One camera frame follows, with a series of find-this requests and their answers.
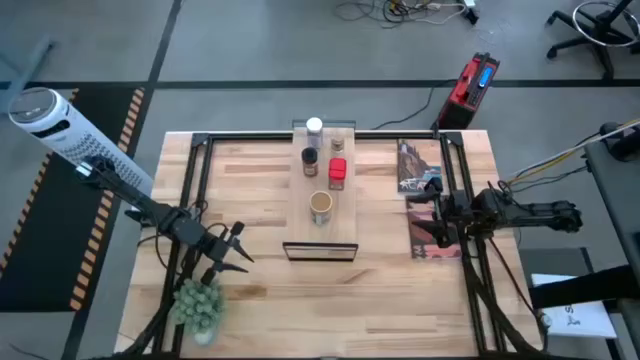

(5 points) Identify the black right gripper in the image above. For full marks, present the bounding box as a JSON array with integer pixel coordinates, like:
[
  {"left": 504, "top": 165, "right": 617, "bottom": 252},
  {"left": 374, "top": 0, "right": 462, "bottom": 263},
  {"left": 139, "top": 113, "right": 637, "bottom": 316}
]
[{"left": 405, "top": 176, "right": 477, "bottom": 250}]

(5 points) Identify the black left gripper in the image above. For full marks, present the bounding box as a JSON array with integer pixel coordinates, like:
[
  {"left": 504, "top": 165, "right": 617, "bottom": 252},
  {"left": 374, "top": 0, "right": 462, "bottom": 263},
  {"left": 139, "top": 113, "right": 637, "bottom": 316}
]
[{"left": 199, "top": 221, "right": 255, "bottom": 287}]

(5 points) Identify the large gold lid spice jar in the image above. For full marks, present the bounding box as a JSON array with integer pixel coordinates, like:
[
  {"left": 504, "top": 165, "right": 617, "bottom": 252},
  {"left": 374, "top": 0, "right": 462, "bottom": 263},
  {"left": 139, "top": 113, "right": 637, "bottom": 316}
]
[{"left": 308, "top": 190, "right": 334, "bottom": 226}]

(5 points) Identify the black lid orange spice jar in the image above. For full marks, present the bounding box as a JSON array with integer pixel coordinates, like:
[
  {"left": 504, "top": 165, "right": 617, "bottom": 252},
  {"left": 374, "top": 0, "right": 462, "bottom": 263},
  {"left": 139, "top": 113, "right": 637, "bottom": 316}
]
[{"left": 301, "top": 146, "right": 320, "bottom": 178}]

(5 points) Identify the white lid spice jar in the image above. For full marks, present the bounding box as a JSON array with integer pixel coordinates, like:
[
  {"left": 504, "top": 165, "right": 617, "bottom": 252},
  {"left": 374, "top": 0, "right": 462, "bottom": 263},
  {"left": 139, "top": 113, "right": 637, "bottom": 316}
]
[{"left": 305, "top": 117, "right": 324, "bottom": 150}]

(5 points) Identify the orange canyon picture book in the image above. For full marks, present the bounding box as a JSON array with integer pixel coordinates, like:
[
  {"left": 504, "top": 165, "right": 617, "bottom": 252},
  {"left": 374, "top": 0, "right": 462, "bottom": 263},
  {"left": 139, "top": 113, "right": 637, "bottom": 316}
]
[{"left": 405, "top": 194, "right": 462, "bottom": 260}]

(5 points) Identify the potted green succulent plant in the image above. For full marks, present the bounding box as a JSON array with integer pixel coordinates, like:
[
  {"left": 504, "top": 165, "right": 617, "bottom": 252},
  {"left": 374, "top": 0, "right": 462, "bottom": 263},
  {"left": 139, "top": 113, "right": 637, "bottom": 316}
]
[{"left": 170, "top": 278, "right": 227, "bottom": 347}]

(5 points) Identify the red black power station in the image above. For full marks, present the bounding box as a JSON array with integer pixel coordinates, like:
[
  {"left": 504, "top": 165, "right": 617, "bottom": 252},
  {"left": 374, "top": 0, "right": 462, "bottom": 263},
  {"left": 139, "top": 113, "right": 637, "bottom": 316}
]
[{"left": 436, "top": 51, "right": 501, "bottom": 131}]

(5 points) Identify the black metal beam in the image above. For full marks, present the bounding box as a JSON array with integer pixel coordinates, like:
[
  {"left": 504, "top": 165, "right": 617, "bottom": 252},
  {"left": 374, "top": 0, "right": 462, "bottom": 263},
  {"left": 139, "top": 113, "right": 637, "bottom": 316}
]
[{"left": 528, "top": 264, "right": 640, "bottom": 310}]

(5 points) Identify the white printed paper sheet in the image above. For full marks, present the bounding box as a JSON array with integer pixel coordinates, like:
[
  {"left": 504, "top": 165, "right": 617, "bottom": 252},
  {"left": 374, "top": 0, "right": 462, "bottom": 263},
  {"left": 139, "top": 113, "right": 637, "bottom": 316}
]
[{"left": 530, "top": 273, "right": 619, "bottom": 340}]

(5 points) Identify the grey side table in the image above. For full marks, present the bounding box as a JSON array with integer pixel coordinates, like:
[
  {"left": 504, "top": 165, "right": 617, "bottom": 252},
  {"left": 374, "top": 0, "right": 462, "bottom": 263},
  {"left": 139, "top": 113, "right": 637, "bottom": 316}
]
[{"left": 583, "top": 139, "right": 640, "bottom": 301}]

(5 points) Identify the black hazard-striped floor mat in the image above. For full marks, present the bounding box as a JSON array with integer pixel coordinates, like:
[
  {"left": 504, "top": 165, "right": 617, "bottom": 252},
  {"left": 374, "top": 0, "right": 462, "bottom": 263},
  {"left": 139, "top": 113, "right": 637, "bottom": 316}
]
[{"left": 0, "top": 87, "right": 147, "bottom": 314}]

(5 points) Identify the white tower fan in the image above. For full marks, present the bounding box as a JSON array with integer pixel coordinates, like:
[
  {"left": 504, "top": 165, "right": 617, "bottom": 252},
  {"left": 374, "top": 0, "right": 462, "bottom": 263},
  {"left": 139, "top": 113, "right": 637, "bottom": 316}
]
[{"left": 8, "top": 86, "right": 155, "bottom": 211}]

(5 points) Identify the office chair base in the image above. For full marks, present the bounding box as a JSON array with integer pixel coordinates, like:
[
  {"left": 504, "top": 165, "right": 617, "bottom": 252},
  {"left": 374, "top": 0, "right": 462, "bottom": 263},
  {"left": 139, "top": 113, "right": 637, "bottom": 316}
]
[{"left": 545, "top": 0, "right": 640, "bottom": 81}]

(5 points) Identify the grey metal floor stand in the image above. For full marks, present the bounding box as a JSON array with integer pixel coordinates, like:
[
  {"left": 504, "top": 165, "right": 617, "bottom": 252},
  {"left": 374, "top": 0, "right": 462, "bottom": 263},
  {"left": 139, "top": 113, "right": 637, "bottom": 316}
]
[{"left": 0, "top": 33, "right": 56, "bottom": 116}]

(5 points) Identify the wooden desk shelf black frame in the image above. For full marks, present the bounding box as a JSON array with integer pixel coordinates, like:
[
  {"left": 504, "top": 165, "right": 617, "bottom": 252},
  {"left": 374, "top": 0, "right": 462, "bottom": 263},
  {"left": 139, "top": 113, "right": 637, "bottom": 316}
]
[{"left": 282, "top": 118, "right": 360, "bottom": 262}]

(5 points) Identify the black power cable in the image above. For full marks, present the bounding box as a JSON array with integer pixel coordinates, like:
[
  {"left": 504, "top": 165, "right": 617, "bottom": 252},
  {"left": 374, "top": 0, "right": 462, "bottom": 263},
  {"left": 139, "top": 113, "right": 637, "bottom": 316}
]
[{"left": 370, "top": 79, "right": 454, "bottom": 131}]

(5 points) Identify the black aluminium table frame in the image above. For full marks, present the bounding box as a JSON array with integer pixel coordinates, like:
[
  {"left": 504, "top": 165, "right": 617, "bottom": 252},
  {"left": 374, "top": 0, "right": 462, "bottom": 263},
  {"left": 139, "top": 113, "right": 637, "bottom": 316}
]
[{"left": 149, "top": 130, "right": 506, "bottom": 360}]

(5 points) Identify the black sleeved cable bundle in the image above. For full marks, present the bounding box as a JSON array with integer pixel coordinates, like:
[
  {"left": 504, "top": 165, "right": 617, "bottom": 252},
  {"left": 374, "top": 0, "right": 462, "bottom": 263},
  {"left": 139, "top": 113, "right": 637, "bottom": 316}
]
[
  {"left": 99, "top": 244, "right": 194, "bottom": 360},
  {"left": 464, "top": 259, "right": 551, "bottom": 360}
]

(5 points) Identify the yellow and white cable bundle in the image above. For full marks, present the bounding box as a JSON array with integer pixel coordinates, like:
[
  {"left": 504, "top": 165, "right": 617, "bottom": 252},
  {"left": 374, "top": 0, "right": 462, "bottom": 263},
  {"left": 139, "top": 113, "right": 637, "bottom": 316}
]
[{"left": 504, "top": 117, "right": 640, "bottom": 184}]

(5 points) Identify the black clamp mount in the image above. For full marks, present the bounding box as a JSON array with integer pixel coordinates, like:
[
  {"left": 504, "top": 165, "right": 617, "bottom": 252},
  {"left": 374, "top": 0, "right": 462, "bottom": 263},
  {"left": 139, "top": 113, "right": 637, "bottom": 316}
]
[{"left": 599, "top": 121, "right": 640, "bottom": 162}]

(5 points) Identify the tangled floor cable bundle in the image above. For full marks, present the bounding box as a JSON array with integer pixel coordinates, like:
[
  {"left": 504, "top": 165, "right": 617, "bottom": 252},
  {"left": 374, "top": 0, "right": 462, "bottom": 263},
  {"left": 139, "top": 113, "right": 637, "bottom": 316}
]
[{"left": 333, "top": 0, "right": 481, "bottom": 29}]

